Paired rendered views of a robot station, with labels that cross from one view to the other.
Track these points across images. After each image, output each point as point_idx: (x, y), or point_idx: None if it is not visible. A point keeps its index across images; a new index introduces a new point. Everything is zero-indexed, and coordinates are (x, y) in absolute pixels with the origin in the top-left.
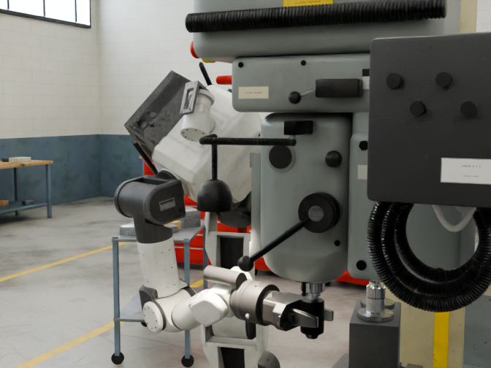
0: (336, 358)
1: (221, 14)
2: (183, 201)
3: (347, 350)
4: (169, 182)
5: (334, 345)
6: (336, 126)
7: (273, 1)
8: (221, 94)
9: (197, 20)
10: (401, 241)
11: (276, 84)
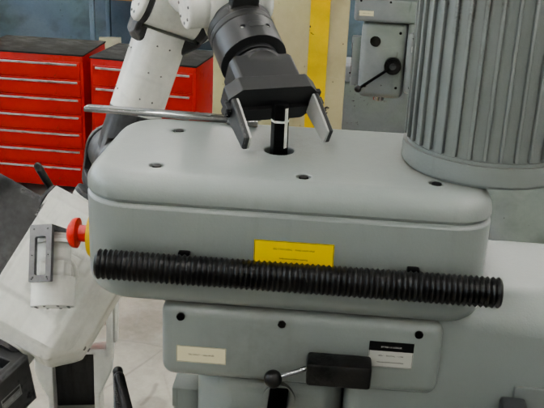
0: (142, 327)
1: (158, 264)
2: (32, 381)
3: (154, 312)
4: (11, 367)
5: (135, 305)
6: (321, 396)
7: (238, 241)
8: (73, 210)
9: (116, 269)
10: None
11: (238, 346)
